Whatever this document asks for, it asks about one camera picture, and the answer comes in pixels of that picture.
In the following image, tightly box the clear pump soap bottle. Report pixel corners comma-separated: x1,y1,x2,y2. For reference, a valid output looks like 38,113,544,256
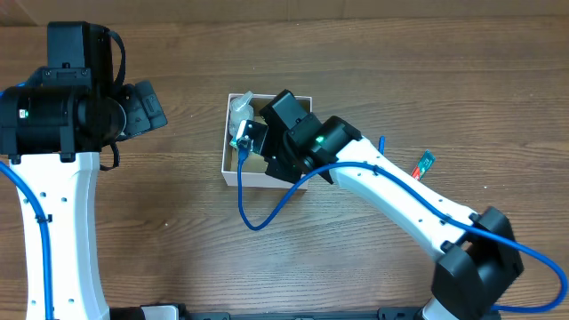
228,91,254,137

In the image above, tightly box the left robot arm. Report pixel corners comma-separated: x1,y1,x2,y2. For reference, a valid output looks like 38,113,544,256
1,21,182,319

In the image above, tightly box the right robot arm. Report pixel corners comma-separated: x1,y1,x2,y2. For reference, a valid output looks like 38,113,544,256
234,90,524,319

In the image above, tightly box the white cardboard box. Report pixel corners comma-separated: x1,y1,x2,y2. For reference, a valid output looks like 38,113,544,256
220,93,293,188

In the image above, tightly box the blue disposable razor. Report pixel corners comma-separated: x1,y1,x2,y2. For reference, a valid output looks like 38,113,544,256
378,136,386,155

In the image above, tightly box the Colgate toothpaste tube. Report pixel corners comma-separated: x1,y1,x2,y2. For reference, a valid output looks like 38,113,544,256
412,149,436,180

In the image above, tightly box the left blue cable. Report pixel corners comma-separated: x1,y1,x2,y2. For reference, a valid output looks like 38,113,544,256
0,82,55,320

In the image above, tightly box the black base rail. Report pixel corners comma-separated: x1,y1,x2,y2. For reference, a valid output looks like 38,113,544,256
106,302,445,320

